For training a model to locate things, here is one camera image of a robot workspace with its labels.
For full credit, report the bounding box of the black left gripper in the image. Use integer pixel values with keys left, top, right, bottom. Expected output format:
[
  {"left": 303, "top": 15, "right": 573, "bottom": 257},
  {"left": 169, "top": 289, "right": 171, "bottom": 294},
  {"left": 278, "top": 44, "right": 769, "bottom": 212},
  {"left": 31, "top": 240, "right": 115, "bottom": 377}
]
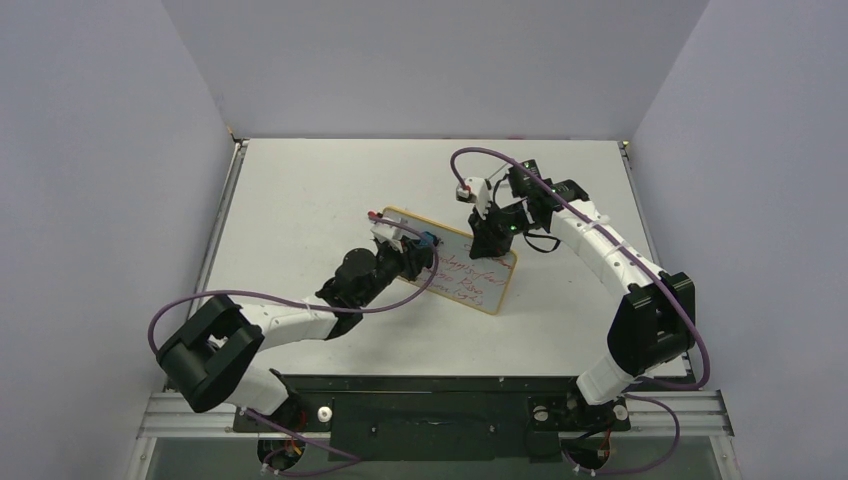
[{"left": 356, "top": 235, "right": 432, "bottom": 308}]

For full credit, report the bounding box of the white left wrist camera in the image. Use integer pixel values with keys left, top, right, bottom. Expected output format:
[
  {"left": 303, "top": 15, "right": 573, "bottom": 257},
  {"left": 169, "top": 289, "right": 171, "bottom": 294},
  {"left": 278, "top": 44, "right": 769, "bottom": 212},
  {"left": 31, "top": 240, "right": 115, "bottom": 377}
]
[{"left": 368, "top": 211, "right": 416, "bottom": 252}]

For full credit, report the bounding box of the blue whiteboard eraser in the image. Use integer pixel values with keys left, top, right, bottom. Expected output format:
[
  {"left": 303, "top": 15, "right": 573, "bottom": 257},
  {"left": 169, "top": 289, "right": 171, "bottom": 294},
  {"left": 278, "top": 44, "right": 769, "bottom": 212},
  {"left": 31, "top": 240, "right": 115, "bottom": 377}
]
[{"left": 421, "top": 232, "right": 440, "bottom": 247}]

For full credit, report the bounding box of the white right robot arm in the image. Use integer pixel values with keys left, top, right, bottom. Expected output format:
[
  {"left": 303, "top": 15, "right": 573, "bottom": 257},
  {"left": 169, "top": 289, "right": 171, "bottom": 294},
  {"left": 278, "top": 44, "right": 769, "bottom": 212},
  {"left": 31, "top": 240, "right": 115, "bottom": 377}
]
[{"left": 456, "top": 160, "right": 696, "bottom": 427}]

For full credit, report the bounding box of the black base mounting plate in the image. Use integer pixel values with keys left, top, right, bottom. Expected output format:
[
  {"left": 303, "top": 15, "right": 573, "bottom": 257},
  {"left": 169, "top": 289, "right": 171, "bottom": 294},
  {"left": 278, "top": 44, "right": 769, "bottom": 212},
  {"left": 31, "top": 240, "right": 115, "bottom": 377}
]
[{"left": 233, "top": 375, "right": 678, "bottom": 468}]

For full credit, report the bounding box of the yellow framed whiteboard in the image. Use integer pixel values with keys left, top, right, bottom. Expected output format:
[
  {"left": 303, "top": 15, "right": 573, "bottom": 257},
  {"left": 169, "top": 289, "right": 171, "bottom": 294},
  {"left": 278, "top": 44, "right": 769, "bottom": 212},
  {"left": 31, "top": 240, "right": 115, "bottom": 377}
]
[{"left": 383, "top": 206, "right": 517, "bottom": 315}]

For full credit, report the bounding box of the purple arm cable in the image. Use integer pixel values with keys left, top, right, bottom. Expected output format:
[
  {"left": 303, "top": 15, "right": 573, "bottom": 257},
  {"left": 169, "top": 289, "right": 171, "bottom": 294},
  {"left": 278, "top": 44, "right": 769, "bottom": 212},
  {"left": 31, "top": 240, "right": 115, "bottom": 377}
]
[
  {"left": 450, "top": 146, "right": 711, "bottom": 478},
  {"left": 146, "top": 221, "right": 440, "bottom": 478}
]

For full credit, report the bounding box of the aluminium front rail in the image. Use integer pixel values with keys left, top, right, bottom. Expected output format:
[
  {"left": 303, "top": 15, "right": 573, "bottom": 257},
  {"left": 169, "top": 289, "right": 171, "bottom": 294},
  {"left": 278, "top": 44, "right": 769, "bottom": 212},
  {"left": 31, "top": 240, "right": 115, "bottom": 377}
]
[{"left": 137, "top": 391, "right": 733, "bottom": 439}]

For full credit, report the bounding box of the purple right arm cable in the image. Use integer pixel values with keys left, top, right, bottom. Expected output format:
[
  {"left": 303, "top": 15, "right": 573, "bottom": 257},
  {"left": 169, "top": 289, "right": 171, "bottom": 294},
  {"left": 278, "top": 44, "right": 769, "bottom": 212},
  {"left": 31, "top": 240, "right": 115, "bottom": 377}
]
[{"left": 450, "top": 146, "right": 711, "bottom": 478}]

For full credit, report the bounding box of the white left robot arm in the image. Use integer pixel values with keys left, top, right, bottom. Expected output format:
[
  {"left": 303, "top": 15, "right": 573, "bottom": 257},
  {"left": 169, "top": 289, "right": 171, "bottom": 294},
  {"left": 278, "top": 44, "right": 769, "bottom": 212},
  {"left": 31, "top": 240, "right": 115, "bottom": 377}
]
[{"left": 151, "top": 232, "right": 440, "bottom": 430}]

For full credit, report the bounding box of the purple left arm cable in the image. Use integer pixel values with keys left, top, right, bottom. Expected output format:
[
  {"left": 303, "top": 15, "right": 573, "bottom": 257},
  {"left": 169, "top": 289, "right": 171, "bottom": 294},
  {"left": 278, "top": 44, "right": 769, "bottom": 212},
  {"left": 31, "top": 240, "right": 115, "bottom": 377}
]
[{"left": 146, "top": 221, "right": 440, "bottom": 478}]

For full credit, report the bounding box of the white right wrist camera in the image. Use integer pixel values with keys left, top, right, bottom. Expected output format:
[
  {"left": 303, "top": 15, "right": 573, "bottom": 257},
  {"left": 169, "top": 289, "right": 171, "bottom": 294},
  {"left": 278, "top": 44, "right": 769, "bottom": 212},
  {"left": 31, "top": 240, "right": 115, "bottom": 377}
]
[{"left": 455, "top": 177, "right": 493, "bottom": 219}]

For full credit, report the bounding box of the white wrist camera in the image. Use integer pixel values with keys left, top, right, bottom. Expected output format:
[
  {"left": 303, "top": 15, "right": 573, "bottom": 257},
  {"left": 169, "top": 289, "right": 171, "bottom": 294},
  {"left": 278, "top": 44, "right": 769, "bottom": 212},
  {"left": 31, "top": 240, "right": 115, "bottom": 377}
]
[
  {"left": 455, "top": 177, "right": 493, "bottom": 219},
  {"left": 368, "top": 211, "right": 416, "bottom": 252}
]

